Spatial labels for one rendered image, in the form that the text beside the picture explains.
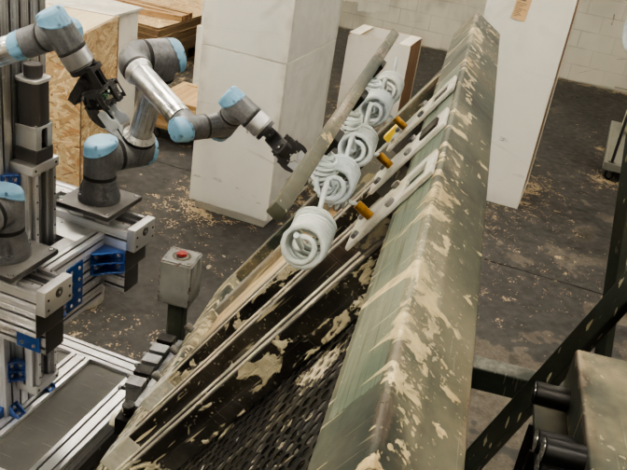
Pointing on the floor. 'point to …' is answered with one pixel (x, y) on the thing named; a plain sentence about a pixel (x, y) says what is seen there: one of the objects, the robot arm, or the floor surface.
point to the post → (176, 318)
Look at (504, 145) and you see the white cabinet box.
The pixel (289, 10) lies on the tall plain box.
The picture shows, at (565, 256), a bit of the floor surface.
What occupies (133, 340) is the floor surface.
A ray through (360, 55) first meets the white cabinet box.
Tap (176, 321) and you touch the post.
